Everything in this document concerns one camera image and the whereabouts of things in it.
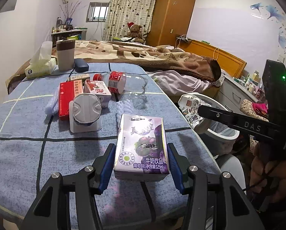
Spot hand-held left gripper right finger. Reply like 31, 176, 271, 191
167, 143, 265, 230

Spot white charging cable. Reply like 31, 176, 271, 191
206, 47, 219, 61

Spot brown teddy bear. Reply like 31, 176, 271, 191
123, 22, 145, 43

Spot blue checked tablecloth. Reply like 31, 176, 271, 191
0, 62, 222, 228

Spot pale pink quilt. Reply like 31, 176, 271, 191
150, 69, 214, 97

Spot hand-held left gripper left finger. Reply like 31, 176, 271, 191
23, 143, 117, 230

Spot white trash bin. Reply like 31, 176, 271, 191
178, 93, 240, 154

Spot grey drawer cabinet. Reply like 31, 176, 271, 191
220, 74, 265, 116

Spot brown patterned blanket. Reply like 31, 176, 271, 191
51, 39, 222, 82

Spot clear plastic bottle red label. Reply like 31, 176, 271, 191
93, 71, 149, 110

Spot small orange and white box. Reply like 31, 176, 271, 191
67, 74, 91, 83

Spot beige cup with brown lid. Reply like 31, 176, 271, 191
56, 39, 76, 71

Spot heart patterned curtain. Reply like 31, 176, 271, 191
102, 0, 158, 42

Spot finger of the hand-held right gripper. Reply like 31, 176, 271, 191
197, 104, 286, 147

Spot red medicine box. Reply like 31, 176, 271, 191
59, 81, 84, 121

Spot white foam fruit net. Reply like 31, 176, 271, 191
45, 98, 60, 115
115, 99, 134, 119

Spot pink cloth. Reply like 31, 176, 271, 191
252, 102, 269, 115

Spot barred window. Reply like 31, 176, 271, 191
86, 2, 110, 22

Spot white yogurt cup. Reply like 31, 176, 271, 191
69, 93, 103, 134

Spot white tissue pack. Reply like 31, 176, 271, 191
25, 41, 56, 79

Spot purple milk drink carton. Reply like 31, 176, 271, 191
113, 113, 171, 182

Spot white dressing table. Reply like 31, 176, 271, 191
51, 27, 88, 42

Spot person's right hand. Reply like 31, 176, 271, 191
250, 146, 286, 198

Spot decorative dried branches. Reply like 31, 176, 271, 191
59, 1, 81, 20

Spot row of small cosmetic jars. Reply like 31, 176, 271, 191
233, 71, 263, 94

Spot wooden bed frame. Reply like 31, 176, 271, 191
168, 39, 247, 101

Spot red milk drink carton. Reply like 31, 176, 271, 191
84, 80, 112, 108

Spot power strip with chargers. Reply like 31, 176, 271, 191
175, 35, 192, 44

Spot dark blue glasses case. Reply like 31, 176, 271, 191
74, 58, 89, 72

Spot wooden wardrobe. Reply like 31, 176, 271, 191
145, 0, 196, 47

